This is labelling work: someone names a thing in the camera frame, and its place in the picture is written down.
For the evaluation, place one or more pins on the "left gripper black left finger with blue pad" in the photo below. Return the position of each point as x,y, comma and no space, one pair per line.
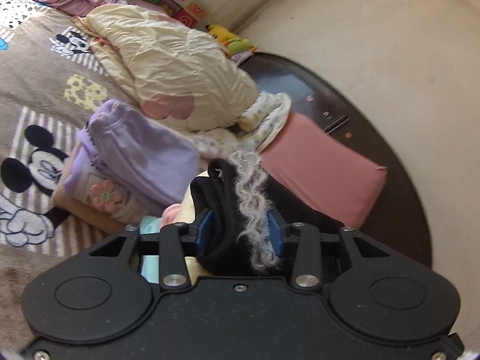
202,228

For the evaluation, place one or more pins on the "yellow green plush toy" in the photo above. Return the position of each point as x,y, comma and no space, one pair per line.
232,43

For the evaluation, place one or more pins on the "purple folded clothes stack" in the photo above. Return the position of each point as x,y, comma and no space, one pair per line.
123,168

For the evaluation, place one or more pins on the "Mickey Mouse plush blanket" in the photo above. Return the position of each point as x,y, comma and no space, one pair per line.
50,85

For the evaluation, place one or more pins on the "colourful folded clothes pile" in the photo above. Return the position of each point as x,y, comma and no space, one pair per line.
168,265

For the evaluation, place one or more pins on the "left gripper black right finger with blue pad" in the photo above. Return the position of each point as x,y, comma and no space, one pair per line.
276,230

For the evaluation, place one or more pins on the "black fleece garment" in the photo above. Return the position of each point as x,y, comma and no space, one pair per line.
240,194

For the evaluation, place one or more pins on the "pink pillow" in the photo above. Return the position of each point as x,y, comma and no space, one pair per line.
323,173

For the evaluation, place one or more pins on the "cream satin quilt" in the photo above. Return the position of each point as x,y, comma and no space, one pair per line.
177,75

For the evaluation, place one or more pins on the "white floral cloth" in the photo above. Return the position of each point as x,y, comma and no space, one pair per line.
255,130

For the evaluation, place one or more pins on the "dark wooden headboard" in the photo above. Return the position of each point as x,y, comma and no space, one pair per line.
397,218

